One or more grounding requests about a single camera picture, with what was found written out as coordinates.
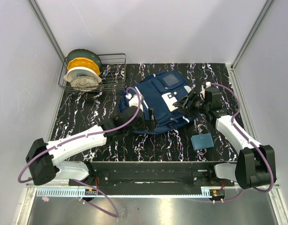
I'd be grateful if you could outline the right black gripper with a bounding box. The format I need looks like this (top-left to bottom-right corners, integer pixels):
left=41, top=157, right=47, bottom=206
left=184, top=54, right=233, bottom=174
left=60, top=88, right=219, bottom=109
left=173, top=90, right=209, bottom=118

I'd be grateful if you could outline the navy blue student backpack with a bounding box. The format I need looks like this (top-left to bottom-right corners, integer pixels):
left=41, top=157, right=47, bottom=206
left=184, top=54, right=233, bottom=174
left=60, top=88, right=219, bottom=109
left=132, top=71, right=199, bottom=135

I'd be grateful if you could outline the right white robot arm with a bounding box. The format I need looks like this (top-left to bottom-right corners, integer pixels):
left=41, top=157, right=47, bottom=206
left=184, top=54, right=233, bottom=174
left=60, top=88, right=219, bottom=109
left=174, top=87, right=276, bottom=192

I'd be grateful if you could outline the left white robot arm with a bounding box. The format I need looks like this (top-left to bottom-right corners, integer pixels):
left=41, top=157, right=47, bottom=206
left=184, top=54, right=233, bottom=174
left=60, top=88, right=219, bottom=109
left=26, top=106, right=157, bottom=186

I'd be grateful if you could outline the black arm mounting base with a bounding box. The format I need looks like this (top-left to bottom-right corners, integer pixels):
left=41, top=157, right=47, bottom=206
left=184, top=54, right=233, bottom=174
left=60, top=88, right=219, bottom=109
left=82, top=162, right=234, bottom=198

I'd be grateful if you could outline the small blue wallet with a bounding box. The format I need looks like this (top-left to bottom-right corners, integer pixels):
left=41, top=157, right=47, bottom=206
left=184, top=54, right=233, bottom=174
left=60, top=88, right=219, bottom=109
left=191, top=133, right=214, bottom=150

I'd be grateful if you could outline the grey patterned plate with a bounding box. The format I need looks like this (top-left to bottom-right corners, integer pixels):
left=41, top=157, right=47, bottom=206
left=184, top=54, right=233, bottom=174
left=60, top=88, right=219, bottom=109
left=70, top=76, right=99, bottom=92

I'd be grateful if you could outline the white plate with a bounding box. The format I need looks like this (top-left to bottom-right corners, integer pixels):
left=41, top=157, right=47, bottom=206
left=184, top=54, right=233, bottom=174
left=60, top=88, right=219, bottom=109
left=64, top=67, right=102, bottom=83

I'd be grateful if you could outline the yellow plate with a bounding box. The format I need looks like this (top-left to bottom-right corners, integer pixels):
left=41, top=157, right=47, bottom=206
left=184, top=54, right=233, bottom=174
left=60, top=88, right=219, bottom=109
left=67, top=57, right=101, bottom=75

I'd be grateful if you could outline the dark green plate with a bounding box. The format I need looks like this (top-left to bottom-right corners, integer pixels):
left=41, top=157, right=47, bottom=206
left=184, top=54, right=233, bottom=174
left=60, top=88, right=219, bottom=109
left=67, top=49, right=102, bottom=68

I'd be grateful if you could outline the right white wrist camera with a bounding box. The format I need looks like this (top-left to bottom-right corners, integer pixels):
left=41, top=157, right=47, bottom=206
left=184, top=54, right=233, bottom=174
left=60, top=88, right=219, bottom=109
left=199, top=82, right=211, bottom=100

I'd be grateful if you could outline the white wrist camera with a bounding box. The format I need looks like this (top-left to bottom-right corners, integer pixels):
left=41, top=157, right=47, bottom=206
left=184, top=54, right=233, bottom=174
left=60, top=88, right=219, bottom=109
left=199, top=82, right=211, bottom=100
left=126, top=94, right=143, bottom=107

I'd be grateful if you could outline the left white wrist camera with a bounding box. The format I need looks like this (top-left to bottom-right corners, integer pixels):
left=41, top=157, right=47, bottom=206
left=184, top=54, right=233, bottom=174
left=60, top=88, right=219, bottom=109
left=126, top=94, right=143, bottom=107

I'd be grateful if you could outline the black wire dish rack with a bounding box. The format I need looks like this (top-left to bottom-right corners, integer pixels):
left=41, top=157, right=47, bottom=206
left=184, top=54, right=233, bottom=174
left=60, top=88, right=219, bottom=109
left=58, top=53, right=126, bottom=93

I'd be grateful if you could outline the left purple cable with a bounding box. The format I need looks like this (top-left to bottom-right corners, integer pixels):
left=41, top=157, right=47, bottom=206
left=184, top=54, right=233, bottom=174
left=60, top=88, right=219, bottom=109
left=17, top=87, right=144, bottom=218

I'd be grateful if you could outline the aluminium front rail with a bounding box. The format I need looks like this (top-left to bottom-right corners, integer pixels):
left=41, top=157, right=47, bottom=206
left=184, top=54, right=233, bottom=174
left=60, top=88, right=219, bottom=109
left=25, top=169, right=281, bottom=188

